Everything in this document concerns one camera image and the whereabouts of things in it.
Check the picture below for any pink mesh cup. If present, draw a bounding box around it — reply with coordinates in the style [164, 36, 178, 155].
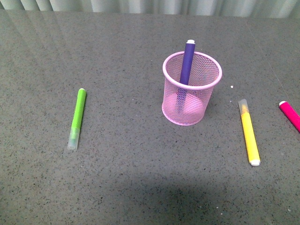
[162, 52, 223, 126]

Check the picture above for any green marker pen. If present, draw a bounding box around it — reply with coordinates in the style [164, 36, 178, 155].
[67, 88, 86, 150]

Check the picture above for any purple marker pen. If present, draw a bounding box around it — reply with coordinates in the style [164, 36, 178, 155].
[177, 39, 195, 113]

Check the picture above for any yellow marker pen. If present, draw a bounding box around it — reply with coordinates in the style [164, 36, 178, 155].
[238, 99, 261, 167]

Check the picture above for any pink marker pen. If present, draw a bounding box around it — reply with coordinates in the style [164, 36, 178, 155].
[278, 101, 300, 132]

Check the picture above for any white pleated curtain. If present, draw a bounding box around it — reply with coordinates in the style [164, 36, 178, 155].
[0, 0, 300, 19]

